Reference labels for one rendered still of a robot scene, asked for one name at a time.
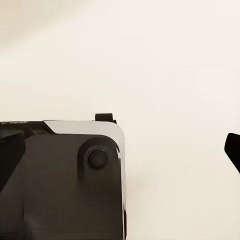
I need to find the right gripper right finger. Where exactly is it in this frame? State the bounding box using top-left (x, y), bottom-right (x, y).
top-left (224, 133), bottom-right (240, 173)

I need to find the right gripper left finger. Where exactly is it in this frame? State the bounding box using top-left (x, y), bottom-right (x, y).
top-left (0, 133), bottom-right (26, 193)

